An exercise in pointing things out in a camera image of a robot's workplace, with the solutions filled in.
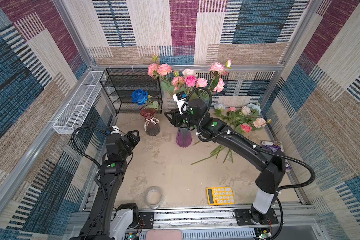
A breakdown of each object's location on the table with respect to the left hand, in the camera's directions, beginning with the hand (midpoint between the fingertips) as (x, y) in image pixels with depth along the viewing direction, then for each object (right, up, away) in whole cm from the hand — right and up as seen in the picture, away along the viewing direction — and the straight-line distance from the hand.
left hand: (137, 129), depth 76 cm
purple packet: (+82, -11, +21) cm, 86 cm away
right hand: (+16, +7, -4) cm, 18 cm away
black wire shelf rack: (-21, +31, +29) cm, 47 cm away
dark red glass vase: (+4, +3, +18) cm, 19 cm away
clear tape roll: (+8, -36, +4) cm, 37 cm away
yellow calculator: (+42, -35, +3) cm, 55 cm away
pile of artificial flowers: (+68, +6, +32) cm, 75 cm away
